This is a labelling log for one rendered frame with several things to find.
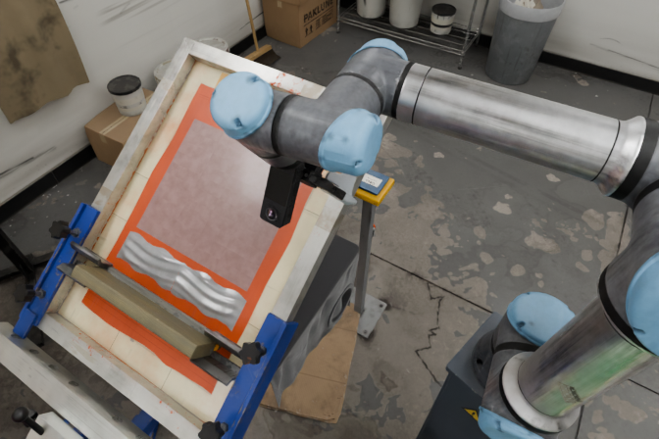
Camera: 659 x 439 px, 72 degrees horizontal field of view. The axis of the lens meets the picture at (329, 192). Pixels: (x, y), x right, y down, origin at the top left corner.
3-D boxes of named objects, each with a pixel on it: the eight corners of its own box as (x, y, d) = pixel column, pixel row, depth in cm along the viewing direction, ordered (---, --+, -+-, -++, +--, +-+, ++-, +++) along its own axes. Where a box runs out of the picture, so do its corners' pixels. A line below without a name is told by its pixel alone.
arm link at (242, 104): (255, 138, 49) (192, 121, 52) (291, 168, 59) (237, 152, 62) (281, 73, 50) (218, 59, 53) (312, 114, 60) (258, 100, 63)
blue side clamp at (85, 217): (102, 208, 117) (80, 202, 110) (116, 216, 115) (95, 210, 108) (43, 316, 114) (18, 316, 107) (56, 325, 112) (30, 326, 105)
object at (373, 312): (350, 285, 245) (359, 154, 175) (387, 305, 238) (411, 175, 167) (329, 317, 233) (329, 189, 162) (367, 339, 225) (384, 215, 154)
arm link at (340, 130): (396, 83, 53) (313, 66, 57) (358, 141, 46) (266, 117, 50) (393, 136, 59) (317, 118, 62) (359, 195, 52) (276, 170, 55)
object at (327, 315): (334, 291, 172) (335, 239, 148) (355, 302, 169) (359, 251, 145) (261, 399, 146) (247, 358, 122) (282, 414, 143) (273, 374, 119)
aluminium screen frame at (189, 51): (192, 44, 120) (184, 36, 116) (392, 117, 99) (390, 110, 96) (41, 319, 112) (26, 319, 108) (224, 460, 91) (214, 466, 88)
